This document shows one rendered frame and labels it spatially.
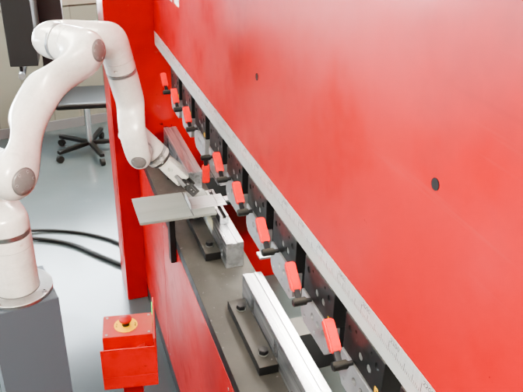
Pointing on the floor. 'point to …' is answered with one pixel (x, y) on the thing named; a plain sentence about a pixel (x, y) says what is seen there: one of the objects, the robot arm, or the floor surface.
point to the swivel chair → (87, 98)
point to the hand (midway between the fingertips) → (191, 187)
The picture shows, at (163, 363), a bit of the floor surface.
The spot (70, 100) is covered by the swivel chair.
